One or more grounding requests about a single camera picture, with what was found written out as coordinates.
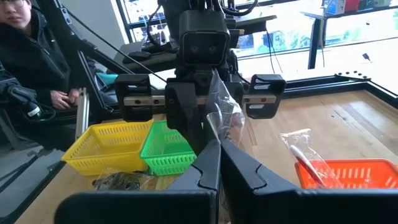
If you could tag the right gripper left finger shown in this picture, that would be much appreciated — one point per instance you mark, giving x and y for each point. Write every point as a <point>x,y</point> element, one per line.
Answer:
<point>205,174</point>

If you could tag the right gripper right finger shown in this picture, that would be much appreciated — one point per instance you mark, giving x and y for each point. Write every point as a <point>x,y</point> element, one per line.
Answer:
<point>242,180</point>

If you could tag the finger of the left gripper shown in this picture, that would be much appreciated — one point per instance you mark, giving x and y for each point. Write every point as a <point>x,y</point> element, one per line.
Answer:
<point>183,115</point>
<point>237,91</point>

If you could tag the black round item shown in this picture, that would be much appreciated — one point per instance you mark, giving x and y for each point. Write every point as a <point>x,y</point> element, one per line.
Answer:
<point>228,118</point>

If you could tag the green plastic basket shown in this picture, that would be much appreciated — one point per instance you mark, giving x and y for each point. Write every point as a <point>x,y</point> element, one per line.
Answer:
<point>164,149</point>

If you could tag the yellow plastic basket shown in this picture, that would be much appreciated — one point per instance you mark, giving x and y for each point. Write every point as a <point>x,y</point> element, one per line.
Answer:
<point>102,146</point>

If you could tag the toothbrush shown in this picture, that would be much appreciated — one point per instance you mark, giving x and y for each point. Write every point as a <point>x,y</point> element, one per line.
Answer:
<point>306,163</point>

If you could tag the clear bag of black combs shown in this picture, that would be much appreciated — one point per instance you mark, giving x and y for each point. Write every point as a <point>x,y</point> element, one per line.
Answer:
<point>124,182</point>

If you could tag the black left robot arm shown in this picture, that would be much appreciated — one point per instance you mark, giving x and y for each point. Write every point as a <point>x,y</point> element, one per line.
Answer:
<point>177,9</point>

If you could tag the grey laptop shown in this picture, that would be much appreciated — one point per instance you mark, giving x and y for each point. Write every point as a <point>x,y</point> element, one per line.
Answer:
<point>132,46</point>

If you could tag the person's hand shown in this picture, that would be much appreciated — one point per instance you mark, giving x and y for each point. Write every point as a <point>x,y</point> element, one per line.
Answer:
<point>62,99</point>

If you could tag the black background table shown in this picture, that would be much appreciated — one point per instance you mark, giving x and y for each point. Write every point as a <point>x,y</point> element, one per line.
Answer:
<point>312,40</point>

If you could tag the person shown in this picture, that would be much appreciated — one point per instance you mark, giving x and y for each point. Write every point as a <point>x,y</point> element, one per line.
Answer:
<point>31,56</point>

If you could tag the orange plastic basket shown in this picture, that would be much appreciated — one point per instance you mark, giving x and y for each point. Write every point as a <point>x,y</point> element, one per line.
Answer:
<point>367,174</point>

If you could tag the silver frame bracket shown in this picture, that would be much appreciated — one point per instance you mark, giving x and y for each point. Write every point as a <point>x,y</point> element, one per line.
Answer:
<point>82,115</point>

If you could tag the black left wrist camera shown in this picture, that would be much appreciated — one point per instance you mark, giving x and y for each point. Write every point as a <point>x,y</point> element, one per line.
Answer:
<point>203,46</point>

